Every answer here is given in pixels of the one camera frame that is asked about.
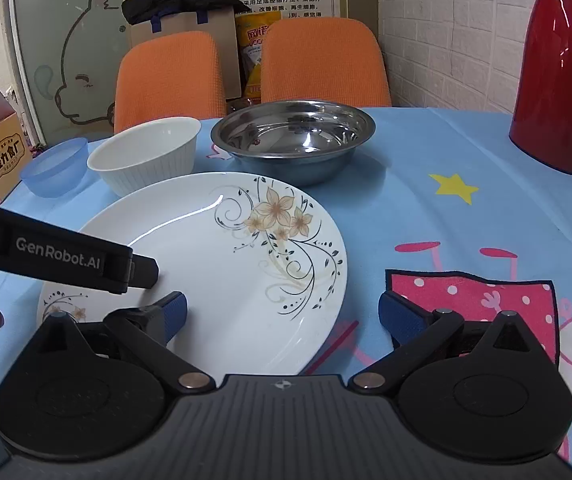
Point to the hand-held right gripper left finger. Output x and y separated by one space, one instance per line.
174 311

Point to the stainless steel bowl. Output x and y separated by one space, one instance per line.
291 135

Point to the black cloth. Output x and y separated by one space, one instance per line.
180 2

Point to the white ribbed bowl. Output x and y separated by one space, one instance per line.
145 160

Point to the orange chair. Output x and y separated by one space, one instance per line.
323 62
168 80

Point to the yellow printed bag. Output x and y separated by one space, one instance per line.
252 45

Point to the blue translucent plastic bowl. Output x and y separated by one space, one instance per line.
55 172

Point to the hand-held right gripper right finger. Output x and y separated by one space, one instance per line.
397 321

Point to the blue cartoon printed tablecloth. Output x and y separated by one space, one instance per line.
466 245

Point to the red thermos jug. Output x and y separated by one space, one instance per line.
556 75

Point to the brown paper bag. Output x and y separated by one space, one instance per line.
225 55

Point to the large white floral plate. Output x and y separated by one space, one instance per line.
225 280

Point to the glass panel with cat drawing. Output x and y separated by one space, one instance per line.
60 35

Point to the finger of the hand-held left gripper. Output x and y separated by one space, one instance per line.
143 271

